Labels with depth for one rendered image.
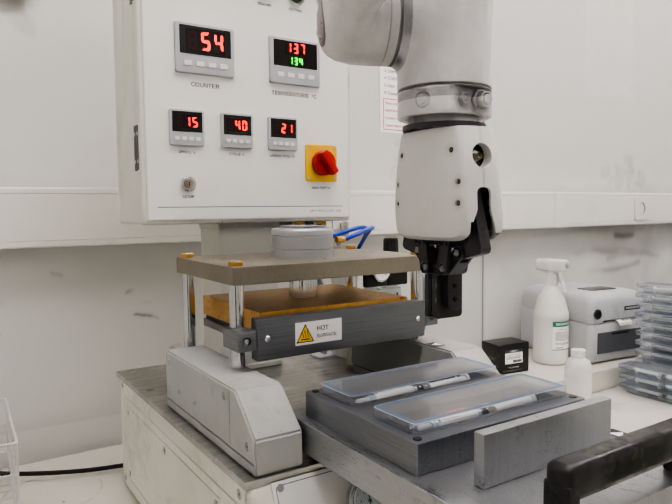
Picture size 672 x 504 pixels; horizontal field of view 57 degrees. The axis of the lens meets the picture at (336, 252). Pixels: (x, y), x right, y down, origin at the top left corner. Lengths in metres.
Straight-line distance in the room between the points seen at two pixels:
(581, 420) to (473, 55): 0.31
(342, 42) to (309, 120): 0.42
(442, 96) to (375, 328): 0.31
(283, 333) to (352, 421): 0.16
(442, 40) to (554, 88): 1.38
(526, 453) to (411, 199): 0.24
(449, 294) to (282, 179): 0.42
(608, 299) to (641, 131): 0.80
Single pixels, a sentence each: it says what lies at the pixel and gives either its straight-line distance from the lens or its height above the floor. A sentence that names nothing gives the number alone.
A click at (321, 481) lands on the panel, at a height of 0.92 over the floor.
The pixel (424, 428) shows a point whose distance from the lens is 0.50.
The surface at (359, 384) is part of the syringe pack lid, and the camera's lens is 0.60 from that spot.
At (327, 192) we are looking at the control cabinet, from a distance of 0.96.
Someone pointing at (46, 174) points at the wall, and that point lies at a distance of 1.17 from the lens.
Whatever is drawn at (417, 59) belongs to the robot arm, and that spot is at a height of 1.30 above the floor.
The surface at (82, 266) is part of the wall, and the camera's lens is 1.18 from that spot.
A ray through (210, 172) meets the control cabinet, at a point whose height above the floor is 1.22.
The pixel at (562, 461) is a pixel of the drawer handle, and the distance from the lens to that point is 0.43.
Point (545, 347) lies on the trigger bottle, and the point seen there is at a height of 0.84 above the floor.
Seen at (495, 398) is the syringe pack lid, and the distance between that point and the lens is 0.57.
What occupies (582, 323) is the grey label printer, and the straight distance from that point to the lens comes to 1.59.
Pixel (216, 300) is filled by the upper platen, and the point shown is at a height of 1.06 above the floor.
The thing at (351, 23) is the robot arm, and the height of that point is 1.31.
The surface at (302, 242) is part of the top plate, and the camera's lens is 0.75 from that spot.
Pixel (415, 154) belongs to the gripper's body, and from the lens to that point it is 0.57.
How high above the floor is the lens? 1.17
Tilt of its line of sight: 4 degrees down
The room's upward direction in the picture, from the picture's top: 1 degrees counter-clockwise
